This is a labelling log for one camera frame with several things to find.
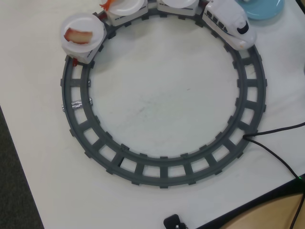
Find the black cable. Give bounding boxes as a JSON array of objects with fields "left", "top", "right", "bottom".
[{"left": 242, "top": 123, "right": 305, "bottom": 229}]

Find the black power adapter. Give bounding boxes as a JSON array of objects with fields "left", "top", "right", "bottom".
[{"left": 163, "top": 214, "right": 189, "bottom": 229}]

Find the red and beige sushi piece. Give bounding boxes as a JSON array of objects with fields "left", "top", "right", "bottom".
[{"left": 63, "top": 28, "right": 93, "bottom": 45}]

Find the blue round dish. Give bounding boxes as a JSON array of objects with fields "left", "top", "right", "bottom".
[{"left": 234, "top": 0, "right": 285, "bottom": 21}]

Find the white round plate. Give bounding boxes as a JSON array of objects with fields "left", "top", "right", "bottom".
[
  {"left": 104, "top": 0, "right": 146, "bottom": 16},
  {"left": 161, "top": 0, "right": 196, "bottom": 7},
  {"left": 61, "top": 13, "right": 105, "bottom": 53}
]

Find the grey circular toy rail track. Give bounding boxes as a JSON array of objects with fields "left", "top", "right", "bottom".
[{"left": 59, "top": 9, "right": 268, "bottom": 190}]

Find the orange shrimp sushi piece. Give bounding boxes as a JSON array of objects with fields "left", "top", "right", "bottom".
[{"left": 99, "top": 0, "right": 115, "bottom": 11}]

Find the white Shinkansen toy locomotive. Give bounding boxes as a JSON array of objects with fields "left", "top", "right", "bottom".
[{"left": 202, "top": 0, "right": 258, "bottom": 51}]

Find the silver foil strip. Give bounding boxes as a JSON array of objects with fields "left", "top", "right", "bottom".
[{"left": 61, "top": 96, "right": 93, "bottom": 112}]

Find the white toy train car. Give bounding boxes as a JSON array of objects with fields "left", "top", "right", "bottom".
[
  {"left": 64, "top": 35, "right": 108, "bottom": 65},
  {"left": 104, "top": 0, "right": 150, "bottom": 26},
  {"left": 156, "top": 0, "right": 204, "bottom": 18}
]

